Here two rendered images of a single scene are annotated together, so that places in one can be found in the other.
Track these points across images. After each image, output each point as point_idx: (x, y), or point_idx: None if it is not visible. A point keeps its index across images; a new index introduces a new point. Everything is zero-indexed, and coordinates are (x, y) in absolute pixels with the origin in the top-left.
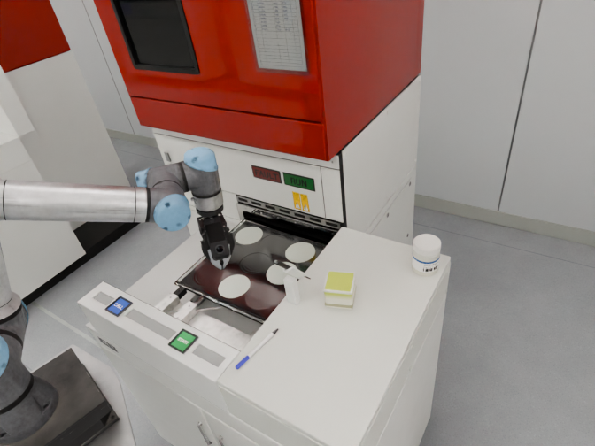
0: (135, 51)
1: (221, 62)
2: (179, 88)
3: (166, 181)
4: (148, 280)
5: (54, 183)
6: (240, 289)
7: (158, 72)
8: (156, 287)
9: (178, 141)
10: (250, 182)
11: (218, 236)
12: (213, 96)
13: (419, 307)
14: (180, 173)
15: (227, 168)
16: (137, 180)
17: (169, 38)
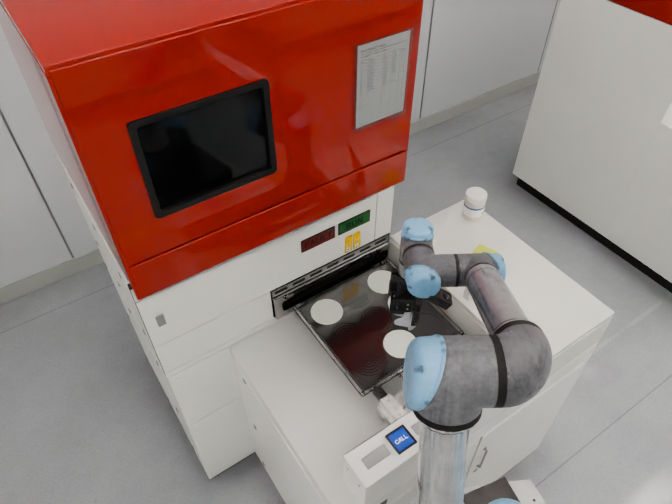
0: (158, 195)
1: (310, 143)
2: (237, 205)
3: (459, 255)
4: (305, 440)
5: (502, 298)
6: (408, 340)
7: (205, 201)
8: (323, 433)
9: (187, 284)
10: (294, 263)
11: None
12: (290, 187)
13: (509, 234)
14: (432, 250)
15: (264, 268)
16: (430, 279)
17: (232, 149)
